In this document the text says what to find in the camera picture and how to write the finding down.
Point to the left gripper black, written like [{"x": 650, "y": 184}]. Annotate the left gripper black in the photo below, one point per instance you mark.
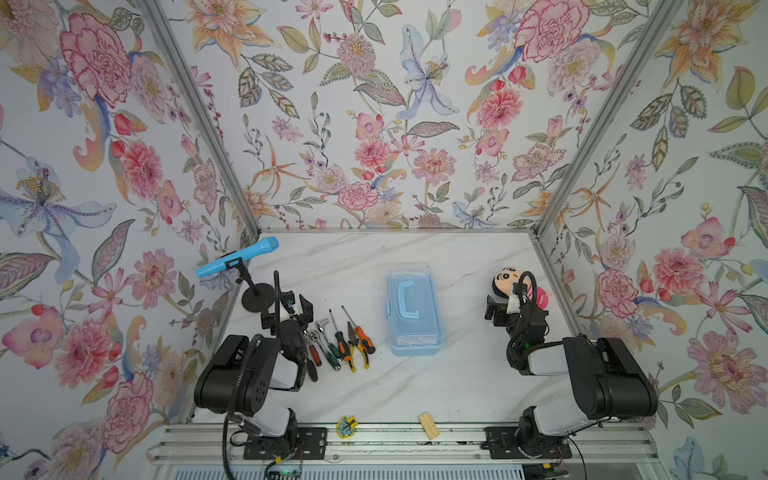
[{"x": 305, "y": 317}]

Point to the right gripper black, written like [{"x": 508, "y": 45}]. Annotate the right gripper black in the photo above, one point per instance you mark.
[{"x": 501, "y": 313}]

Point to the red handled wrench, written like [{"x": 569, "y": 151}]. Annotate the red handled wrench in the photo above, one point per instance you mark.
[{"x": 313, "y": 352}]

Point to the black handled tool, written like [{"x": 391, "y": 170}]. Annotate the black handled tool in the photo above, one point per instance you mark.
[{"x": 312, "y": 370}]

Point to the green handled screwdriver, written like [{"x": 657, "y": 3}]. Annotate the green handled screwdriver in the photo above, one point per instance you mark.
[{"x": 326, "y": 347}]

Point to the yellow black pliers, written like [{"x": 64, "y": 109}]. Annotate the yellow black pliers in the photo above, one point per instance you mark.
[{"x": 356, "y": 346}]

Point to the blue plastic tool box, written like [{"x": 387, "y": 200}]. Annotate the blue plastic tool box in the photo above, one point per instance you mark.
[{"x": 415, "y": 326}]

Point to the orange handled screwdriver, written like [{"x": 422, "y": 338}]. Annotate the orange handled screwdriver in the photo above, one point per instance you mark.
[{"x": 365, "y": 342}]

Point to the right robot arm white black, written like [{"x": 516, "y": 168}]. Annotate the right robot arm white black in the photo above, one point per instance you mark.
[{"x": 605, "y": 380}]

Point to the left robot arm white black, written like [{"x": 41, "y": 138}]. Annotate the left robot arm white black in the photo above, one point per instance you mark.
[{"x": 238, "y": 380}]

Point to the cartoon boy plush doll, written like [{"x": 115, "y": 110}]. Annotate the cartoon boy plush doll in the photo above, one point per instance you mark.
[{"x": 504, "y": 282}]

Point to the black microphone stand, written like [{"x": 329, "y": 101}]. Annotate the black microphone stand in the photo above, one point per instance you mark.
[{"x": 257, "y": 297}]

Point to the blue toy microphone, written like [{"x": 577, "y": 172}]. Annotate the blue toy microphone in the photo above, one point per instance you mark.
[{"x": 262, "y": 247}]

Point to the yellow blue sticker badge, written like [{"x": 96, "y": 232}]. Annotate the yellow blue sticker badge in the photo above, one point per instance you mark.
[{"x": 346, "y": 427}]

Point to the small wooden block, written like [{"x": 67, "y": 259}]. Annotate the small wooden block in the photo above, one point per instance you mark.
[{"x": 429, "y": 426}]

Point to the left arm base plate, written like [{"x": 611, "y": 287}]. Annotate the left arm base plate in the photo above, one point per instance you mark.
[{"x": 302, "y": 443}]

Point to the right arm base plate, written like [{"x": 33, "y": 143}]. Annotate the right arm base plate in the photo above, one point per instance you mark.
[{"x": 507, "y": 442}]

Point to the aluminium front rail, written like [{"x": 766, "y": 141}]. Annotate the aluminium front rail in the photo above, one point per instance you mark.
[{"x": 407, "y": 443}]

